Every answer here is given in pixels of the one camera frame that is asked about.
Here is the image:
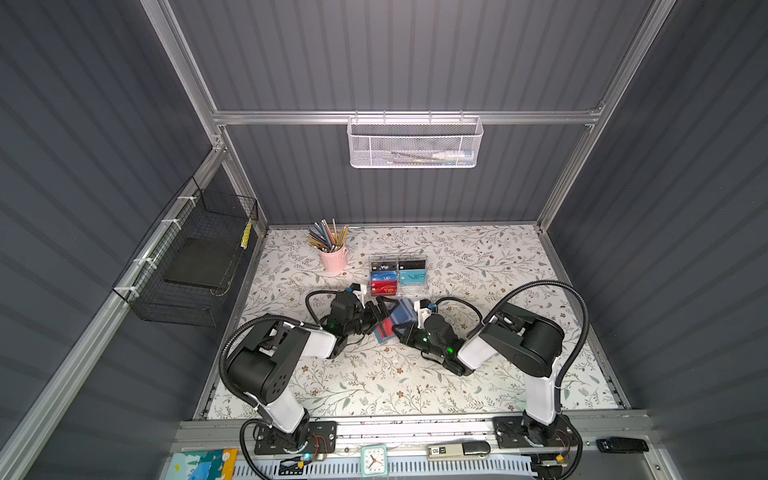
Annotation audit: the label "black wire wall basket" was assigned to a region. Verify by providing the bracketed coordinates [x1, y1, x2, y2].
[113, 181, 259, 327]

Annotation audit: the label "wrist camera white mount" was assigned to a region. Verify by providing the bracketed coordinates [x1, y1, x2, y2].
[347, 283, 368, 304]
[414, 299, 436, 328]

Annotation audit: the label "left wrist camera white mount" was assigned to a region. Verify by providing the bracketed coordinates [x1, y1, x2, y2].
[347, 283, 368, 304]

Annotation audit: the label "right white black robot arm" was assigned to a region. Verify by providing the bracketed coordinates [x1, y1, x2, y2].
[392, 300, 564, 446]

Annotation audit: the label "black remote device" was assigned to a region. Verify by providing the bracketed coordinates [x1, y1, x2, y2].
[596, 437, 650, 454]

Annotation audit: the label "black plain card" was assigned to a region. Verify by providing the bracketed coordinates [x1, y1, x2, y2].
[398, 259, 426, 271]

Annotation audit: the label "white wire mesh basket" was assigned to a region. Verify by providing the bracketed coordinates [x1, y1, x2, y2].
[346, 114, 484, 169]

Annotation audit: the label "small teal desk clock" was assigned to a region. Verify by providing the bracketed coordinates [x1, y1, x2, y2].
[360, 445, 389, 478]

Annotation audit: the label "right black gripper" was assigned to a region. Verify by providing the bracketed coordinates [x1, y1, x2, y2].
[391, 323, 447, 362]

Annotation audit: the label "right black corrugated cable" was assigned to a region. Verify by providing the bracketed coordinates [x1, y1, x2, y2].
[434, 279, 590, 391]

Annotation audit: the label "black pad in basket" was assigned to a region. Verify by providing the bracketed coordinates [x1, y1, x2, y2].
[163, 238, 236, 288]

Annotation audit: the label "black VIP card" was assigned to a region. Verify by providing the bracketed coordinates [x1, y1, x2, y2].
[371, 261, 398, 272]

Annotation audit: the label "black corrugated cable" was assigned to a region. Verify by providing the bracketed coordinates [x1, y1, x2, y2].
[434, 279, 590, 391]
[218, 289, 346, 409]

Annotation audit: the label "pink pencil cup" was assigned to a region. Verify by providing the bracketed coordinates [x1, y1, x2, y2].
[320, 246, 348, 275]

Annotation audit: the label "left black corrugated cable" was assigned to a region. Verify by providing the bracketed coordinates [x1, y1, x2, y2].
[218, 289, 346, 409]

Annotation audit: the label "yellow tag on basket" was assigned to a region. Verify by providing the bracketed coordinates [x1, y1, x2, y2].
[239, 219, 253, 250]

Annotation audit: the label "blue VIP card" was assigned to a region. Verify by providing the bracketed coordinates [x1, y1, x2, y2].
[371, 271, 398, 283]

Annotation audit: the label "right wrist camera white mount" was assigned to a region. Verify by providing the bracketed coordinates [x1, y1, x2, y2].
[414, 299, 436, 328]

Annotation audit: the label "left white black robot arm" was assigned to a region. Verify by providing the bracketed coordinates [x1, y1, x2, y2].
[218, 284, 399, 443]

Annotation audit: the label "pens in white basket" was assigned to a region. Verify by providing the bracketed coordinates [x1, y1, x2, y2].
[390, 150, 476, 167]

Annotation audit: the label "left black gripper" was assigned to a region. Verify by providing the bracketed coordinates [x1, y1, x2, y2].
[343, 296, 398, 339]

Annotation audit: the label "coloured pencils bunch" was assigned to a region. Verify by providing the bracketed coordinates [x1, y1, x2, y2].
[307, 219, 349, 253]

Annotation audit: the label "colourful booklet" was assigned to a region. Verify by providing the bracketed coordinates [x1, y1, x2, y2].
[164, 449, 238, 480]

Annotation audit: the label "teal VIP card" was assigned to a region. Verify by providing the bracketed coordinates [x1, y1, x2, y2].
[399, 269, 426, 286]

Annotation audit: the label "red VIP card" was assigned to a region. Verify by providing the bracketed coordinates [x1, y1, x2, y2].
[370, 281, 398, 297]

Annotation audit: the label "silver black label device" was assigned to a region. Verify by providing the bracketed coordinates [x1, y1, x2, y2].
[427, 440, 491, 461]

